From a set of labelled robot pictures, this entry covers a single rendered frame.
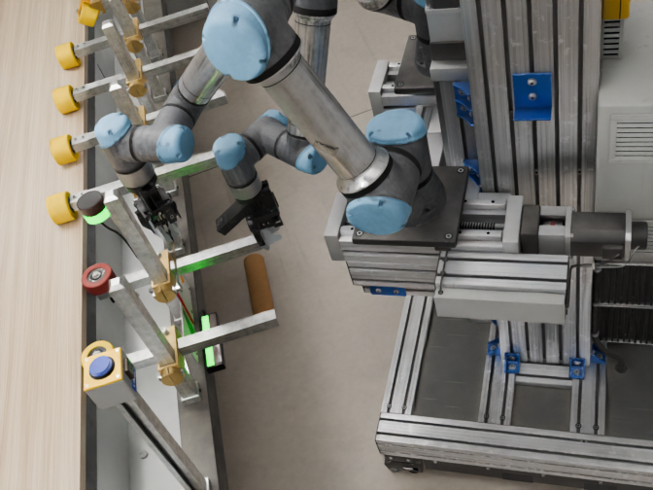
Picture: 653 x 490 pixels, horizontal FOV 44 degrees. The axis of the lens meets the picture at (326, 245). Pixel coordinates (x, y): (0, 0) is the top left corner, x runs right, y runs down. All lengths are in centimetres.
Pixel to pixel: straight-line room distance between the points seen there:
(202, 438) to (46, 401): 36
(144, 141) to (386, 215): 50
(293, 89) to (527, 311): 67
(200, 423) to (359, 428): 81
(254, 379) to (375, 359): 43
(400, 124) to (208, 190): 205
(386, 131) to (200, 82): 38
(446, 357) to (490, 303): 82
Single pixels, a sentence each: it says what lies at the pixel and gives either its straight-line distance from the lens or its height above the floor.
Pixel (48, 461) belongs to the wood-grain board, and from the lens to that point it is 184.
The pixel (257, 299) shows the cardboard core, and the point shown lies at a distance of 295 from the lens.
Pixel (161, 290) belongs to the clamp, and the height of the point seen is 86.
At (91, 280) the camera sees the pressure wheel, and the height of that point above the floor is 90.
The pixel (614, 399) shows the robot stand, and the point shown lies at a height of 21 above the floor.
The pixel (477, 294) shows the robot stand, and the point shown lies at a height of 95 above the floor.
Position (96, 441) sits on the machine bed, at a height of 80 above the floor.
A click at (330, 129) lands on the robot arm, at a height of 140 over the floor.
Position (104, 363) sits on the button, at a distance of 145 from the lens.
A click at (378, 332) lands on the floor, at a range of 283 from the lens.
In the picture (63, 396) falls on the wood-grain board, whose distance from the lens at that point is 191.
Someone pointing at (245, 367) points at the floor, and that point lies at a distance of 289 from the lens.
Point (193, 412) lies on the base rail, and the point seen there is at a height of 70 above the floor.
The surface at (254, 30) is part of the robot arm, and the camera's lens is 129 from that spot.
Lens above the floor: 229
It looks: 47 degrees down
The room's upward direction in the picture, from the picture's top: 19 degrees counter-clockwise
